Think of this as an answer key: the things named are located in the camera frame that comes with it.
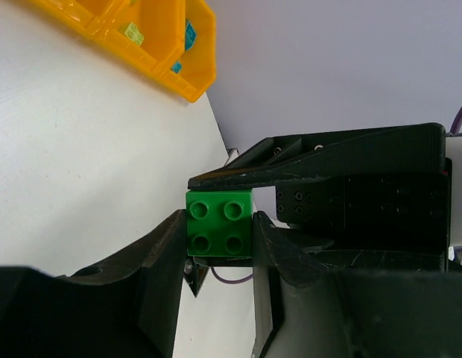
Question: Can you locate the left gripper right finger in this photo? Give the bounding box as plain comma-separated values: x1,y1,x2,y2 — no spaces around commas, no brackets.
252,211,462,357

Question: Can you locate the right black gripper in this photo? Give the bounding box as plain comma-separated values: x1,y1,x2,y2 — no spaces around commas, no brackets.
188,123,452,269

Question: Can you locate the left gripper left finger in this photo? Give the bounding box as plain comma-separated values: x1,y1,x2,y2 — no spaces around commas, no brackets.
0,210,186,357

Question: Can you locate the green and lime lego stack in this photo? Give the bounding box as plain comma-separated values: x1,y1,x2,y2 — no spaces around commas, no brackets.
186,189,253,258

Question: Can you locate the light green lego brick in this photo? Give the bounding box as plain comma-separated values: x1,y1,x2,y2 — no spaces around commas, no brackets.
120,22,145,46

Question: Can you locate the yellow divided sorting tray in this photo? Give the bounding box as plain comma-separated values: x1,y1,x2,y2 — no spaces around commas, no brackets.
17,0,216,103

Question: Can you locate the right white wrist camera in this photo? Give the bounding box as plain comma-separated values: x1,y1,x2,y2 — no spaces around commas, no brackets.
446,134,462,246

